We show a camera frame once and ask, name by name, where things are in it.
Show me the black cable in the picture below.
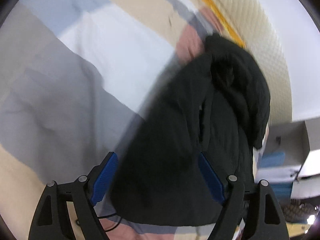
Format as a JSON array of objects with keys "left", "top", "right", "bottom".
[{"left": 76, "top": 212, "right": 123, "bottom": 233}]

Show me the cream quilted headboard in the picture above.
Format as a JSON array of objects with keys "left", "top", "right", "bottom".
[{"left": 213, "top": 0, "right": 292, "bottom": 125}]

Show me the brown checked garment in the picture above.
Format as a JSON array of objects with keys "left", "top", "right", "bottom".
[{"left": 281, "top": 199, "right": 318, "bottom": 224}]

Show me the yellow pillow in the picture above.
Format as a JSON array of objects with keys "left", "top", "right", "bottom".
[{"left": 201, "top": 0, "right": 246, "bottom": 48}]

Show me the colourful patchwork duvet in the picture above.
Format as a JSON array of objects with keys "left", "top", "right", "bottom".
[{"left": 0, "top": 0, "right": 270, "bottom": 240}]

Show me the black large garment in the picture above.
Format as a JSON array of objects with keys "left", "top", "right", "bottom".
[{"left": 110, "top": 34, "right": 270, "bottom": 226}]

